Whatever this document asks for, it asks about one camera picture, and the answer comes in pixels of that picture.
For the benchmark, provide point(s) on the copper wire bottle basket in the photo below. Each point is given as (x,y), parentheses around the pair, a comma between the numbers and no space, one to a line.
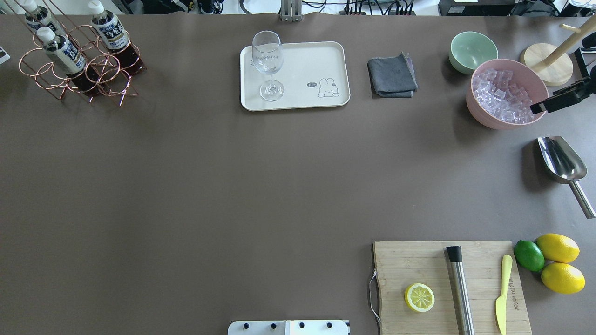
(97,59)

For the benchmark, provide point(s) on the cream rabbit tray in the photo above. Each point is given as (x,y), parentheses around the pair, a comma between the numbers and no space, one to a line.
(314,74)

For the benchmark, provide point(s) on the green lime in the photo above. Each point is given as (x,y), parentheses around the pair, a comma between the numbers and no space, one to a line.
(529,255)

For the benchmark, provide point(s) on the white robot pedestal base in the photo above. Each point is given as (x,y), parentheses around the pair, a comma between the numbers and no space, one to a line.
(290,327)

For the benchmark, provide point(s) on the steel ice scoop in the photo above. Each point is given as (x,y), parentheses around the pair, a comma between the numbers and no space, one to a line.
(566,167)

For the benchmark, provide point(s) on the clear wine glass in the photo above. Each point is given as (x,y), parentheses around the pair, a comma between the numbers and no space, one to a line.
(268,58)

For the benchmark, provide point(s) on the yellow plastic knife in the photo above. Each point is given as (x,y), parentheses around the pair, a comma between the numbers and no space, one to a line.
(500,305)

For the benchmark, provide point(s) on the steel muddler black tip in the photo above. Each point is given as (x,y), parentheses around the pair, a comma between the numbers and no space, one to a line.
(454,254)

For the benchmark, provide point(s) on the green ceramic bowl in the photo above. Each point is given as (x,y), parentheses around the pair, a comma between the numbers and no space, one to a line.
(468,50)

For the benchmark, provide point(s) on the bamboo cutting board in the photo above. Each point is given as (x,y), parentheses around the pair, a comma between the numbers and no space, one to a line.
(401,263)

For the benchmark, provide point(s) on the yellow lemon near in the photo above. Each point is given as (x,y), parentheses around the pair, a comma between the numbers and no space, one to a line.
(563,278)

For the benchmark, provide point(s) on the tea bottle white cap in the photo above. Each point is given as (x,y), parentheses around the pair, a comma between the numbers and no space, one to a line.
(115,38)

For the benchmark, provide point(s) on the yellow lemon far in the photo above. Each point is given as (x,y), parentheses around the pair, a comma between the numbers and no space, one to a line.
(558,247)

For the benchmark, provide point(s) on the grey folded cloth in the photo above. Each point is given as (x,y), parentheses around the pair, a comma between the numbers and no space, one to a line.
(393,77)

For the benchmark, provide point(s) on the pink bowl of ice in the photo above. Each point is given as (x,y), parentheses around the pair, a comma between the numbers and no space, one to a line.
(501,93)

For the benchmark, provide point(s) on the aluminium frame post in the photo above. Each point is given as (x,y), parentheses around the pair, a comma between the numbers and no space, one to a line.
(291,10)

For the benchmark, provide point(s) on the yellow lemon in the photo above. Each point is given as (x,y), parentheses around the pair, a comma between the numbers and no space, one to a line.
(558,247)
(563,278)

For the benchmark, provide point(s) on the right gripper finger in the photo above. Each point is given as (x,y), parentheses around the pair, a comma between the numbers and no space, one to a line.
(583,87)
(557,102)

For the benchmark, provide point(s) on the wooden cup tree stand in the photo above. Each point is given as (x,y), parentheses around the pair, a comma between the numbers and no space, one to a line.
(552,64)

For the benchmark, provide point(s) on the half lemon slice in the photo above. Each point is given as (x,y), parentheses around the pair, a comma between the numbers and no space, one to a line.
(419,297)

